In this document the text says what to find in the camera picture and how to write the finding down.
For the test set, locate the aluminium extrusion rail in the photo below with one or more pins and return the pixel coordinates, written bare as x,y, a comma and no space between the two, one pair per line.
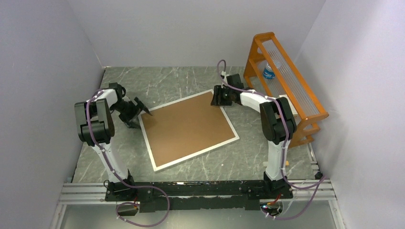
302,190

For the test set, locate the brown backing board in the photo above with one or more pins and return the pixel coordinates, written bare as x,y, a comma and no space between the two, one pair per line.
186,126

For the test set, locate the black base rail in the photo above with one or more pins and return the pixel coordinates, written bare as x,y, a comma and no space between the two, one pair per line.
154,196

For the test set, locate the blue white can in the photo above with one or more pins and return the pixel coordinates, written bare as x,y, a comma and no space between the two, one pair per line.
268,72

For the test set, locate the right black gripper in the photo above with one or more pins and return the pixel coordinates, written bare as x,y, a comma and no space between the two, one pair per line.
216,100

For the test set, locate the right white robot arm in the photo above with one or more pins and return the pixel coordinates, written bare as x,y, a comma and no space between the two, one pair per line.
278,126

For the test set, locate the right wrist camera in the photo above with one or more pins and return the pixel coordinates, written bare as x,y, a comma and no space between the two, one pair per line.
233,80

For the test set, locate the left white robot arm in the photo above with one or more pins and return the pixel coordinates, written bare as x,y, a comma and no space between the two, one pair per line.
95,127

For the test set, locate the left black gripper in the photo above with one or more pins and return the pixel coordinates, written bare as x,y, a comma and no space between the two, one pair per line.
132,124

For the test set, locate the orange wooden shelf rack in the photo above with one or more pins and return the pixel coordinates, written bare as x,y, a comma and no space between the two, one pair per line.
266,48

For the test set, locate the silver picture frame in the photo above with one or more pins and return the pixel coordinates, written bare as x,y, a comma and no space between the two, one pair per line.
152,151

